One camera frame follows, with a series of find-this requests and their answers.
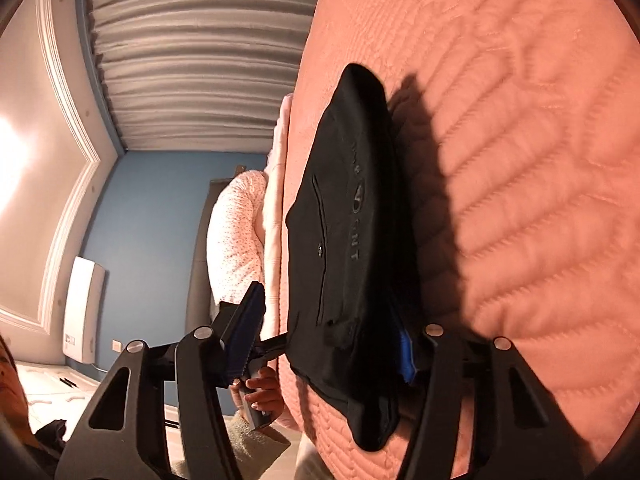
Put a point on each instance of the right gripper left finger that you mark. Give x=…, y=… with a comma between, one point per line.
x=122, y=434

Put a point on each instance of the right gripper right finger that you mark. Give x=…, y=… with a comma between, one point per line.
x=518, y=430

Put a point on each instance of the black pants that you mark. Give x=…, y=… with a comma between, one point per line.
x=352, y=267

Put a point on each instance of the person's beige sleeve forearm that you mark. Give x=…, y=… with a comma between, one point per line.
x=255, y=450

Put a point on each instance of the person's left hand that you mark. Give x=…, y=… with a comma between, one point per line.
x=262, y=393

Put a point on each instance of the pink dotted pillow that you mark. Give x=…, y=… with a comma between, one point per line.
x=234, y=247

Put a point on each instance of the light pink blanket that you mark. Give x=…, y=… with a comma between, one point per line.
x=272, y=218

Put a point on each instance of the orange quilted bedspread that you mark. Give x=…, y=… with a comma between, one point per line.
x=520, y=120

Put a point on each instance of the grey pleated curtain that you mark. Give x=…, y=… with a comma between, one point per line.
x=196, y=75

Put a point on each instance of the white wall socket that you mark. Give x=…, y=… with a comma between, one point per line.
x=116, y=345

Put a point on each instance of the white wall heater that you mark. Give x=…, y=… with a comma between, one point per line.
x=81, y=310

